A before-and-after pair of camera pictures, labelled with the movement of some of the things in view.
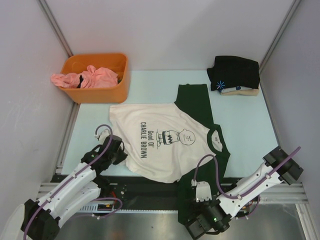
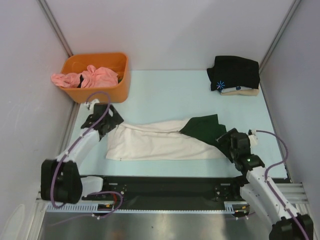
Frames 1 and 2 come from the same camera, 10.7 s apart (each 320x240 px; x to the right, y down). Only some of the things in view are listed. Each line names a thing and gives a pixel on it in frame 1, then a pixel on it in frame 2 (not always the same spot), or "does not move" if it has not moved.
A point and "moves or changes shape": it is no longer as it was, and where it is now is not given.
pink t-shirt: [92, 77] does not move
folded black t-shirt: [234, 71] does not move
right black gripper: [194, 225] -> [227, 139]
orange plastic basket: [118, 63] does not move
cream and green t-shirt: [172, 142] moves or changes shape
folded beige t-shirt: [240, 91] does not move
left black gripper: [122, 155] -> [115, 120]
